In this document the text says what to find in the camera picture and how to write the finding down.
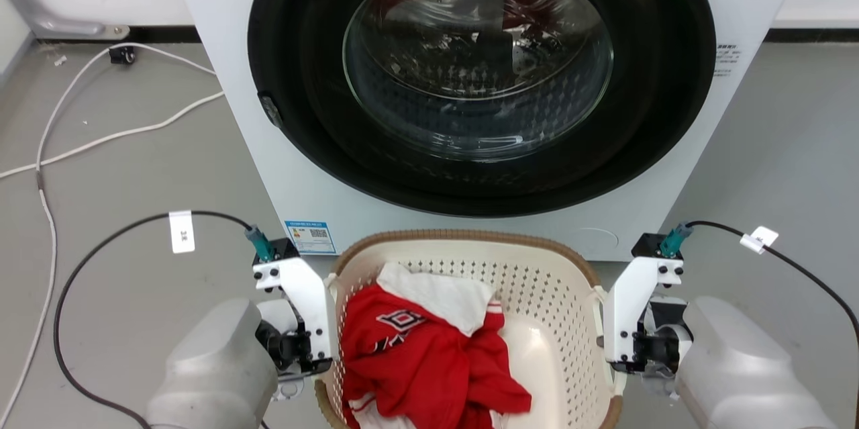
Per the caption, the white paper cable tag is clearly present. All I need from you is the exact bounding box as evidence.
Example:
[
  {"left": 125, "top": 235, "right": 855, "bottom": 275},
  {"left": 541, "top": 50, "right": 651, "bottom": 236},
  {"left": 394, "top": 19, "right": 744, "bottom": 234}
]
[
  {"left": 168, "top": 210, "right": 196, "bottom": 254},
  {"left": 740, "top": 226, "right": 780, "bottom": 254}
]

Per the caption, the thick white floor cable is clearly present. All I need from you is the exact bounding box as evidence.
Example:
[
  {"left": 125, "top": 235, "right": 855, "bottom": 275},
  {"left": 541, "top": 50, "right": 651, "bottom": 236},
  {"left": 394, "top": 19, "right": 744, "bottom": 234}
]
[{"left": 0, "top": 91, "right": 225, "bottom": 180}]

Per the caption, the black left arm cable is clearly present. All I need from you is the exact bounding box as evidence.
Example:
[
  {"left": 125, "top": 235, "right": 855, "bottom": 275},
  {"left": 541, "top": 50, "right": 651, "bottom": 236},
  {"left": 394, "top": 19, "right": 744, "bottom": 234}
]
[{"left": 52, "top": 209, "right": 276, "bottom": 429}]

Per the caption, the thin grey-white floor cable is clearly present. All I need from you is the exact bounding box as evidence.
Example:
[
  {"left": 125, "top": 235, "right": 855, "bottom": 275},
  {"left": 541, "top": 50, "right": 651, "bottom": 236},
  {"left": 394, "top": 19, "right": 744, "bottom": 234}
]
[{"left": 0, "top": 43, "right": 217, "bottom": 424}]

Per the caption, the black round glass washer door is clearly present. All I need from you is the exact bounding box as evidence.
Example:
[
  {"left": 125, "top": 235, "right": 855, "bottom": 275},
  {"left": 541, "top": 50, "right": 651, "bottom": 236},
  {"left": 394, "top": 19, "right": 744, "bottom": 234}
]
[{"left": 247, "top": 0, "right": 717, "bottom": 218}]

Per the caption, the white cloth garment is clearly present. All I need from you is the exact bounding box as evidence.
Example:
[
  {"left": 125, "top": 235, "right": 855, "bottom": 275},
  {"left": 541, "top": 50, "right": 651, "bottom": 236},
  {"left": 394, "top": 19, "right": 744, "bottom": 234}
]
[{"left": 376, "top": 263, "right": 498, "bottom": 338}]

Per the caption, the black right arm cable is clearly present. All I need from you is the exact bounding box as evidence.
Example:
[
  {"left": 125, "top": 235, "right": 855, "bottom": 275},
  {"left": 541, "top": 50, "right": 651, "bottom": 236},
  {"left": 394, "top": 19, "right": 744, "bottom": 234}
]
[{"left": 673, "top": 220, "right": 859, "bottom": 349}]

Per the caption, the red sports shirt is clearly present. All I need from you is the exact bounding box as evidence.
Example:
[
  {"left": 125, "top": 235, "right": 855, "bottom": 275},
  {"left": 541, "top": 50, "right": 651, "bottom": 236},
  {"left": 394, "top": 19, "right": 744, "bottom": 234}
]
[{"left": 340, "top": 283, "right": 534, "bottom": 429}]

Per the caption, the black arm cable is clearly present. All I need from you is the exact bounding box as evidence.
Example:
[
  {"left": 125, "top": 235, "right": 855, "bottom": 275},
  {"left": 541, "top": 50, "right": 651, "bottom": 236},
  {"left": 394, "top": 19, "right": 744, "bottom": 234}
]
[
  {"left": 52, "top": 209, "right": 276, "bottom": 429},
  {"left": 673, "top": 220, "right": 859, "bottom": 349}
]

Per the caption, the cream perforated laundry basket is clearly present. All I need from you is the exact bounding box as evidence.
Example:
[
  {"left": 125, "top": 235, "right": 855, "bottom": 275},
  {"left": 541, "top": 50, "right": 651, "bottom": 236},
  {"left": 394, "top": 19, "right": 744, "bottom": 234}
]
[{"left": 314, "top": 229, "right": 626, "bottom": 429}]

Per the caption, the white front-load washing machine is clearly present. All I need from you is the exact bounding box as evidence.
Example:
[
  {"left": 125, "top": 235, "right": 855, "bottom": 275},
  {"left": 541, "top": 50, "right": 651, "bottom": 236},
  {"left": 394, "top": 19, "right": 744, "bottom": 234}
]
[{"left": 161, "top": 0, "right": 813, "bottom": 263}]

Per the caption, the small printed text sticker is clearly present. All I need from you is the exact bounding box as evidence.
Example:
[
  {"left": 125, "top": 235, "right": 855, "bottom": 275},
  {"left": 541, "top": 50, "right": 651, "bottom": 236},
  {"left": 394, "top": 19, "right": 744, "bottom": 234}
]
[{"left": 714, "top": 43, "right": 740, "bottom": 78}]

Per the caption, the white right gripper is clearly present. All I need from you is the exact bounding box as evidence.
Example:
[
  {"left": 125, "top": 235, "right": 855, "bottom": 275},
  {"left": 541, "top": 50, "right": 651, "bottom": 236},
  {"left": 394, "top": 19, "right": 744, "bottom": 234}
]
[{"left": 602, "top": 258, "right": 693, "bottom": 376}]

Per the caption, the blue energy label sticker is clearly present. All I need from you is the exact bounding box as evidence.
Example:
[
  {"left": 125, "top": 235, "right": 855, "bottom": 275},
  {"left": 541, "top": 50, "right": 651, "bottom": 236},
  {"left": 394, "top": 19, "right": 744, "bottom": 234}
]
[{"left": 284, "top": 220, "right": 337, "bottom": 256}]

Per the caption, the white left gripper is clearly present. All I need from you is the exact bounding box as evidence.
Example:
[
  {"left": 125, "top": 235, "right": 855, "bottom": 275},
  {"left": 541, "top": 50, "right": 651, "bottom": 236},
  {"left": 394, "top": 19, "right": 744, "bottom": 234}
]
[{"left": 253, "top": 256, "right": 335, "bottom": 379}]

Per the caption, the round white filter cover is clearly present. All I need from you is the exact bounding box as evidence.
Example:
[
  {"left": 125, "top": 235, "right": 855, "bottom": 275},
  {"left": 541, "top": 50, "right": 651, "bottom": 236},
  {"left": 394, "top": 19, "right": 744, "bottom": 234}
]
[{"left": 570, "top": 226, "right": 620, "bottom": 253}]

